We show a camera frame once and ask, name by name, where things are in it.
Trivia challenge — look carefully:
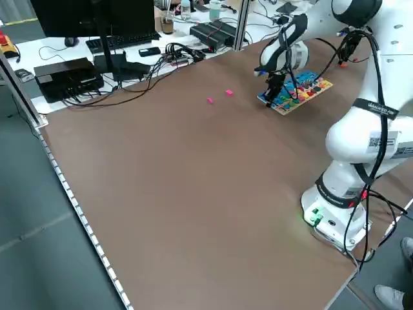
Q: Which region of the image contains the black monitor stand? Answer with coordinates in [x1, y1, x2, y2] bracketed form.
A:
[93, 19, 152, 82]

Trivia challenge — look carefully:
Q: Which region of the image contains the black desk cable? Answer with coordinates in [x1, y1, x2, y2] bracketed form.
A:
[61, 48, 207, 109]

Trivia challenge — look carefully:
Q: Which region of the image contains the white green cup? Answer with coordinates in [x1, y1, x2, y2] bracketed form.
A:
[208, 0, 223, 21]

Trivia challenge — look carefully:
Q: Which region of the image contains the blue wooden toy board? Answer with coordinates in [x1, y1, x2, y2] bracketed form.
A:
[256, 70, 334, 116]

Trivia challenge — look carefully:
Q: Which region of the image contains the black computer monitor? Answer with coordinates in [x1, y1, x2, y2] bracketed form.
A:
[29, 0, 156, 38]

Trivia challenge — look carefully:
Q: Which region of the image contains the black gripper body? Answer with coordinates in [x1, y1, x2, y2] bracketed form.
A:
[267, 71, 287, 91]
[345, 31, 361, 50]

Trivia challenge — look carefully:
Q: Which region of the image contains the aluminium frame post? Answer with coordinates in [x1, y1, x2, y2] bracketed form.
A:
[0, 50, 50, 127]
[232, 0, 252, 52]

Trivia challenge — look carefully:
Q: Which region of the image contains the black finned power supply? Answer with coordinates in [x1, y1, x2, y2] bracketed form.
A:
[188, 19, 238, 52]

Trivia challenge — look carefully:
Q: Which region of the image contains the brown glass jar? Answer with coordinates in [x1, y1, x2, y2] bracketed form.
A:
[160, 9, 175, 35]

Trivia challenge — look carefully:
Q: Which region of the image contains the black keyboard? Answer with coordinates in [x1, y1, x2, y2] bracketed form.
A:
[85, 30, 162, 54]

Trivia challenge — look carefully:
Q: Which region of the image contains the grey shoe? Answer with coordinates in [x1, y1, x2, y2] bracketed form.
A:
[374, 284, 406, 310]
[401, 237, 413, 264]

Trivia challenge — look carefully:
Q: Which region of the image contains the black box device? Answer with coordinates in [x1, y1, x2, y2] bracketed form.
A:
[33, 57, 105, 104]

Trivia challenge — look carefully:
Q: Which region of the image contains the red emergency stop button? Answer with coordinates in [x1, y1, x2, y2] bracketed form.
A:
[0, 30, 19, 59]

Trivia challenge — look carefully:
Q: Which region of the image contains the clear plastic bottle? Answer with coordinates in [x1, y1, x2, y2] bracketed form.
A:
[179, 0, 192, 20]

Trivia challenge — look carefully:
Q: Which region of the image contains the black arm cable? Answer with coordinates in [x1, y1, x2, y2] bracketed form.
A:
[267, 22, 409, 269]

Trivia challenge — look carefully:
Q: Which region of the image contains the black USB hub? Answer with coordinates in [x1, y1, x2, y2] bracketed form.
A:
[165, 42, 207, 67]

